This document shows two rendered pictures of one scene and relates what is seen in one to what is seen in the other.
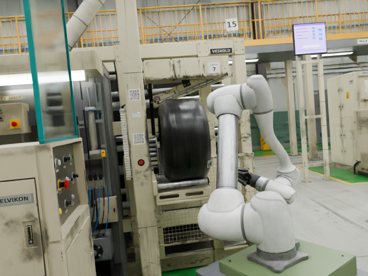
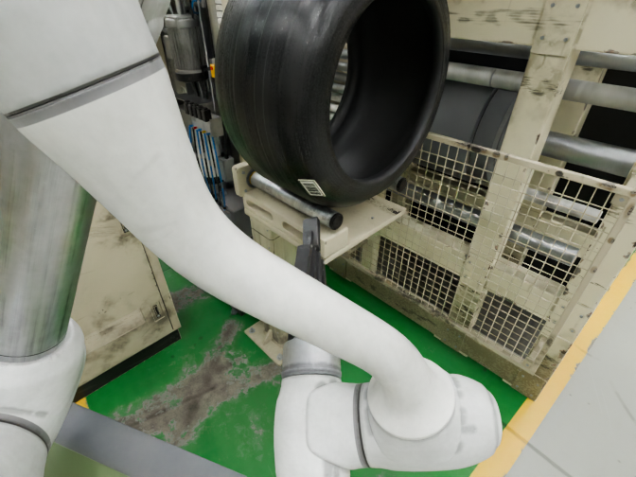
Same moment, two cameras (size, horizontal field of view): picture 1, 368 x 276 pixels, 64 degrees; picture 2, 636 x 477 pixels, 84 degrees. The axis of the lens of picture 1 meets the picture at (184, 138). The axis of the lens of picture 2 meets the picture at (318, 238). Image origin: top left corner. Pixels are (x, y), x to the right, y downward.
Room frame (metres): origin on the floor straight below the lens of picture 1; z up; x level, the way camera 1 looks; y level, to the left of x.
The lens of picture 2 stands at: (1.47, -0.70, 1.38)
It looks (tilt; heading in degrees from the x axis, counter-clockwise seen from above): 36 degrees down; 53
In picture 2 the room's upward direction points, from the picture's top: straight up
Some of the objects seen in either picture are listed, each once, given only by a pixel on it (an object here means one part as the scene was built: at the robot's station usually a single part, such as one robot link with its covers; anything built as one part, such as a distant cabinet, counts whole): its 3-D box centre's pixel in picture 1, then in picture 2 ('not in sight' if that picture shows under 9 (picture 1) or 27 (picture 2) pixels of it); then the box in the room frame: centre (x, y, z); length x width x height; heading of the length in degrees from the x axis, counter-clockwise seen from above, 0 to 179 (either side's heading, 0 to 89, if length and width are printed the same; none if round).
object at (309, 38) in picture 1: (309, 39); not in sight; (5.36, -2.40, 2.60); 0.60 x 0.05 x 0.55; 93
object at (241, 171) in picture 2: (154, 182); (287, 163); (2.04, 0.23, 0.90); 0.40 x 0.03 x 0.10; 7
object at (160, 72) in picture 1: (182, 71); not in sight; (2.38, -0.03, 1.71); 0.61 x 0.25 x 0.15; 97
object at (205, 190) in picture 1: (183, 193); (291, 217); (1.93, 0.04, 0.83); 0.36 x 0.09 x 0.06; 97
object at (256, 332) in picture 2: not in sight; (282, 329); (2.01, 0.31, 0.02); 0.27 x 0.27 x 0.04; 7
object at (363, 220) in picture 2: (180, 194); (325, 210); (2.07, 0.06, 0.80); 0.37 x 0.36 x 0.02; 7
